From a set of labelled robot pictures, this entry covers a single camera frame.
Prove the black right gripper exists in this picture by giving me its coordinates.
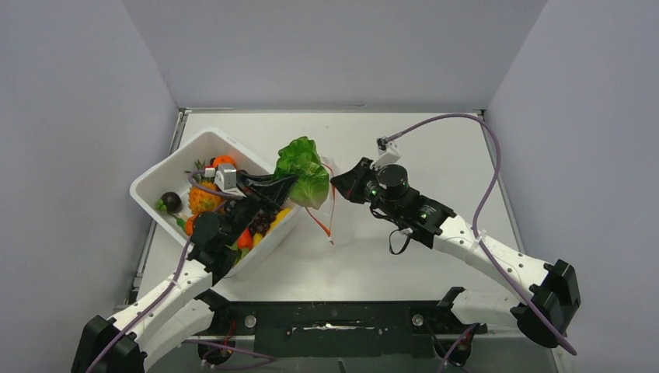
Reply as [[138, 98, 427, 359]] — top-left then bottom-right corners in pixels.
[[332, 158, 402, 221]]

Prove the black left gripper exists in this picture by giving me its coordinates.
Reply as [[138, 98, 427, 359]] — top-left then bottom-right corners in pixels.
[[223, 172, 298, 246]]

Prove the clear orange-zip bag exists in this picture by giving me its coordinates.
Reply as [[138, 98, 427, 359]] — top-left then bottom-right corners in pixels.
[[305, 185, 355, 246]]

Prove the green lettuce head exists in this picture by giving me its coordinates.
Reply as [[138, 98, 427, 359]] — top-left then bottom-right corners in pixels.
[[274, 136, 330, 210]]

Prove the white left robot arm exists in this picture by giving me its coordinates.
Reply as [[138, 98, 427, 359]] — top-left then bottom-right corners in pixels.
[[71, 171, 298, 372]]

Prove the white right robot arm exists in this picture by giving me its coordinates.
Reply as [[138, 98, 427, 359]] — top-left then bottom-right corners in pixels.
[[330, 158, 581, 354]]

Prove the white plastic food bin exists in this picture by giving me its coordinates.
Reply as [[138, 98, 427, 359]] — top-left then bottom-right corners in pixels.
[[130, 127, 302, 280]]

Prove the yellow banana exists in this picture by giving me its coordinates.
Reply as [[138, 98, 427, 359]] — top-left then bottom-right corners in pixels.
[[253, 208, 291, 248]]

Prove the purple grape bunch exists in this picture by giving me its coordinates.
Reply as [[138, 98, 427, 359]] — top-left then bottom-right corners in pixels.
[[248, 211, 278, 236]]

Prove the orange carrot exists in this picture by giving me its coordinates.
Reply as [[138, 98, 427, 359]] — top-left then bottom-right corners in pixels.
[[236, 228, 253, 250]]

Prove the toy pineapple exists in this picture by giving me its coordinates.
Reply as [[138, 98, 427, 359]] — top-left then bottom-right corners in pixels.
[[188, 173, 224, 214]]

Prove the dark mangosteen with green leaves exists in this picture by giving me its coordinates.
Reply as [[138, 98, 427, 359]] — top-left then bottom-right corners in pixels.
[[155, 191, 183, 214]]

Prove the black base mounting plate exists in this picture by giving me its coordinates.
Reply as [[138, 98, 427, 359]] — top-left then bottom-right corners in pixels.
[[202, 301, 468, 358]]

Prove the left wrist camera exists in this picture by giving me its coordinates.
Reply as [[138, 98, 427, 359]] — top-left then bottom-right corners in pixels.
[[204, 163, 239, 195]]

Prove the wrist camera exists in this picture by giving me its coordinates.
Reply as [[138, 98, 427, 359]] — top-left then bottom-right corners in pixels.
[[372, 137, 400, 170], [204, 163, 239, 195]]

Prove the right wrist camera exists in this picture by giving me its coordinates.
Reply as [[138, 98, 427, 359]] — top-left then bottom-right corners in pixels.
[[372, 137, 400, 170]]

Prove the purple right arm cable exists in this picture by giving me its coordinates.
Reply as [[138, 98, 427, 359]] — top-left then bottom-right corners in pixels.
[[378, 113, 579, 373]]

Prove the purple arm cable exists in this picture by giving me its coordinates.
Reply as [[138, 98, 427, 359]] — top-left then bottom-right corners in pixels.
[[85, 169, 277, 373], [378, 113, 579, 373]]

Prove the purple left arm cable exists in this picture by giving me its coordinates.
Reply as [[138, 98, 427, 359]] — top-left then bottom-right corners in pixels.
[[85, 169, 277, 373]]

